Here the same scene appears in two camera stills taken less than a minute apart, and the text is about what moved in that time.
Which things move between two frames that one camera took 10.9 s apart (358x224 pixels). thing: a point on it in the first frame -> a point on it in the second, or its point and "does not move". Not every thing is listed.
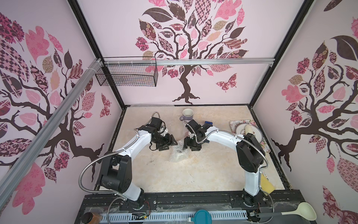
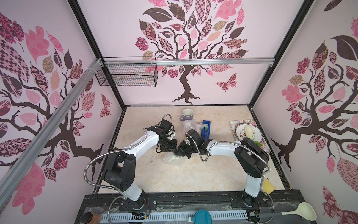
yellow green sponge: [265, 185] does not move
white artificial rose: [248, 129] does not move
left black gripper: [169, 141] does not move
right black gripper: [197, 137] -> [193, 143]
